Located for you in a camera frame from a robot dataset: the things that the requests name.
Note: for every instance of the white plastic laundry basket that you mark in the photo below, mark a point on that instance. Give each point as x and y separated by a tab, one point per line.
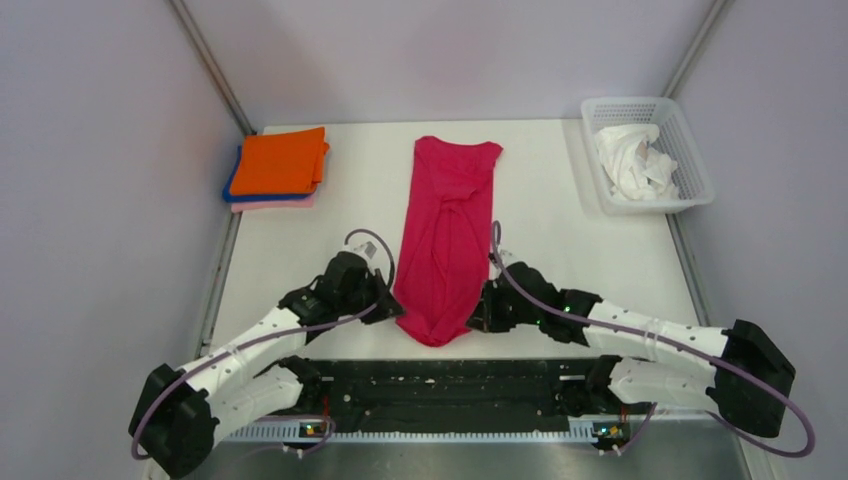
675	139

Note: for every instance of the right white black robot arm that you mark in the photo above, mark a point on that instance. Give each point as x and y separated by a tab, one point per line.
645	359

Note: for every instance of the crimson red t-shirt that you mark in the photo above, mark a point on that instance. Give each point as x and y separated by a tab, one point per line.
443	263

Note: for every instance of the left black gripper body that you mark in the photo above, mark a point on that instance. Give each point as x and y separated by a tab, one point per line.
366	292

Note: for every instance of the white slotted cable duct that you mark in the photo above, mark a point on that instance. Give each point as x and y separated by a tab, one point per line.
310	432

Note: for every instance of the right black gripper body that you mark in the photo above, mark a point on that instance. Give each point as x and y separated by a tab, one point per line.
505	313

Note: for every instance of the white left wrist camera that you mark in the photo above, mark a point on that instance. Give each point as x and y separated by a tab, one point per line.
366	250

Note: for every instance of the folded orange t-shirt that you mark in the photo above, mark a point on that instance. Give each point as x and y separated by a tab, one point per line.
292	162

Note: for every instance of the crumpled white t-shirt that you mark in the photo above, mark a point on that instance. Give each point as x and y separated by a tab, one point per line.
637	170

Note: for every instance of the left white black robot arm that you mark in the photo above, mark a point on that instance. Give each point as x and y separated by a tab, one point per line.
184	412

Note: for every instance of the folded pink t-shirt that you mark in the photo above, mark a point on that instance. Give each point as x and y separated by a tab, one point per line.
306	202

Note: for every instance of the folded blue t-shirt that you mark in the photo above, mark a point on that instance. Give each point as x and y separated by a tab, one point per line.
232	198

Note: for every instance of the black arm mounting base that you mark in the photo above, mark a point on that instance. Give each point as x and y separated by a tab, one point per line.
484	399

